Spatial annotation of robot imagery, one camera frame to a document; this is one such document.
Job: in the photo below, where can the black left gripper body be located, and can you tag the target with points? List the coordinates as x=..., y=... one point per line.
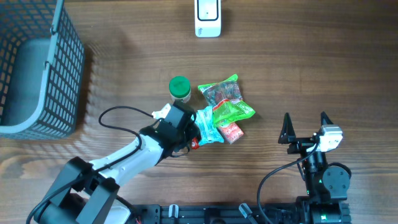
x=184, y=138

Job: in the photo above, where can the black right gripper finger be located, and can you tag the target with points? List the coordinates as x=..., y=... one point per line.
x=287, y=134
x=325, y=120

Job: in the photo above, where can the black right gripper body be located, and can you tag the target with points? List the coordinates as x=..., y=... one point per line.
x=300, y=146

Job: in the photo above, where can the red snack wrapper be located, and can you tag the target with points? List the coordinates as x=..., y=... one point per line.
x=194, y=144

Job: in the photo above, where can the pale teal snack packet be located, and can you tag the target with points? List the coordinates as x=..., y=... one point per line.
x=208, y=133

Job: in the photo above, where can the green lid jar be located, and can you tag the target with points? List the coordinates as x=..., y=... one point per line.
x=180, y=89

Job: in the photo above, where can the small red snack packet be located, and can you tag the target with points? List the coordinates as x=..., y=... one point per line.
x=231, y=132

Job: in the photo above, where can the green clear snack bag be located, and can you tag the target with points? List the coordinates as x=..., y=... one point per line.
x=226, y=101

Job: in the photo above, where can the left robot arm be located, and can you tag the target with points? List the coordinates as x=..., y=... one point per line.
x=87, y=192

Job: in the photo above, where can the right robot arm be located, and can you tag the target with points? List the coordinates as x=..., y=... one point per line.
x=326, y=183

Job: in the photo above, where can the white barcode scanner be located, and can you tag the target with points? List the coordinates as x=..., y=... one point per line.
x=207, y=18

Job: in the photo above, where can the dark grey mesh basket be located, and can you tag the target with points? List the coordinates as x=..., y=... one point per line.
x=42, y=64

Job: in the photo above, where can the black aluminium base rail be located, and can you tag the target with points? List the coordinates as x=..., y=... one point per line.
x=217, y=214

